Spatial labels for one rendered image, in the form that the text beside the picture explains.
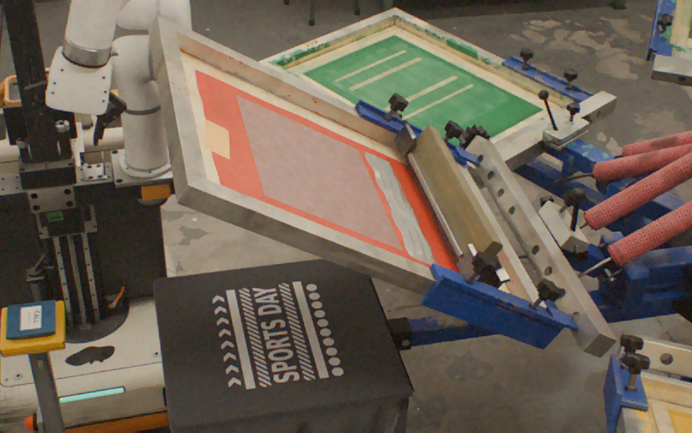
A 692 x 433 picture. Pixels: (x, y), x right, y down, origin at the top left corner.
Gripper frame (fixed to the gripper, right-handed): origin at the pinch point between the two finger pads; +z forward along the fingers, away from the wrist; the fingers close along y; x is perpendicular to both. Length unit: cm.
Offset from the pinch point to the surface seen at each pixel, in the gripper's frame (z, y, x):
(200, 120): -6.6, -21.6, 0.0
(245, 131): -4.0, -31.1, -3.1
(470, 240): 1, -74, 15
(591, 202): 18, -135, -34
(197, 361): 46, -33, 5
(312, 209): -1.3, -41.4, 15.1
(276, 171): -2.8, -35.8, 6.9
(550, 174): 19, -130, -47
